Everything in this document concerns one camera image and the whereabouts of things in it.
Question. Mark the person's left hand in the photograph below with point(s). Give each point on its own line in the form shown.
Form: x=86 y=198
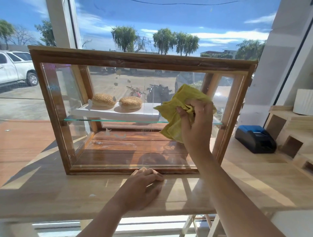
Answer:
x=139 y=190

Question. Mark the person's right thumb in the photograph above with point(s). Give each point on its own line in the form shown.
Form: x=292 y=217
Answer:
x=181 y=116

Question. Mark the person's right forearm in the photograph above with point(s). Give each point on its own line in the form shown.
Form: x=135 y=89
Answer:
x=229 y=195

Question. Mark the white ribbed pot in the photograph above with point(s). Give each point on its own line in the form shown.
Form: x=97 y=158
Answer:
x=304 y=102

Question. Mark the sesame bun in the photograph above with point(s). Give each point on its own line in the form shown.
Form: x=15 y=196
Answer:
x=104 y=99
x=130 y=102

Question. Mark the yellow cleaning cloth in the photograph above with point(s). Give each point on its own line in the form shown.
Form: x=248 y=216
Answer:
x=171 y=108

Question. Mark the wooden folding stand legs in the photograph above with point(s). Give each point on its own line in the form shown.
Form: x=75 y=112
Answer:
x=188 y=225

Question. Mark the person's left thumb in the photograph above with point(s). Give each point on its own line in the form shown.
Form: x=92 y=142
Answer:
x=156 y=188

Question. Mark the row of green trees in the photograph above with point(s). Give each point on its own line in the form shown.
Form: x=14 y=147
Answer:
x=124 y=36

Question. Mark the glass shelf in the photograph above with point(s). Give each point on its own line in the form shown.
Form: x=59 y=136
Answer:
x=110 y=120

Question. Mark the person's right hand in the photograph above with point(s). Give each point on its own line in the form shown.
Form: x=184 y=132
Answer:
x=199 y=129

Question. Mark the black motorcycle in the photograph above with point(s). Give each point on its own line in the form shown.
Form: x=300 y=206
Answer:
x=159 y=92

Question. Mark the person's left forearm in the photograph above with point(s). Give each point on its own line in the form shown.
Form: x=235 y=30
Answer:
x=105 y=219

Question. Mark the distant building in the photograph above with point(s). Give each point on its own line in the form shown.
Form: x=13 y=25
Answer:
x=215 y=53

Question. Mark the black and blue receipt printer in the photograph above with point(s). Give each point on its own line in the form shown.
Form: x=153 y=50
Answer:
x=255 y=139

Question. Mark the white window post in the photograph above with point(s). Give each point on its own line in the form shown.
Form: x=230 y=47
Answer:
x=61 y=24

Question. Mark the wooden glass display case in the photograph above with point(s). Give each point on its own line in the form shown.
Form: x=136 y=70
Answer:
x=61 y=149

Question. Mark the white rectangular tray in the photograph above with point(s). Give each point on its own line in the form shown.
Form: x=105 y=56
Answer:
x=110 y=113

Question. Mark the white pickup truck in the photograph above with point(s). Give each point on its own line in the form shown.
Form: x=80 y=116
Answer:
x=14 y=66

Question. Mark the light wooden shelf organizer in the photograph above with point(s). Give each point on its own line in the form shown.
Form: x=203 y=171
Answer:
x=295 y=127

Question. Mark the red motorcycle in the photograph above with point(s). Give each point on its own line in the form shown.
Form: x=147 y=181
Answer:
x=137 y=93

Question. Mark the bare tree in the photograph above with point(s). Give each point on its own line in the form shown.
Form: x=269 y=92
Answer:
x=22 y=36

